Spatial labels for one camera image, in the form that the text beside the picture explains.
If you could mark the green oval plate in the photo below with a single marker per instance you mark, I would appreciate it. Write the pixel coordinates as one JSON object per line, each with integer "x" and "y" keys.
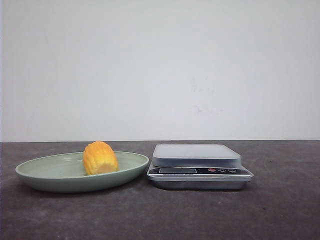
{"x": 65, "y": 173}

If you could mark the yellow corn cob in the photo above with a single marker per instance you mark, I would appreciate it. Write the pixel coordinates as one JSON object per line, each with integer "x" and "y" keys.
{"x": 99, "y": 158}

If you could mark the silver digital kitchen scale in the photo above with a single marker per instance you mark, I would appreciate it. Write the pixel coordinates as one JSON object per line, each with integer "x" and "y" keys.
{"x": 197, "y": 166}

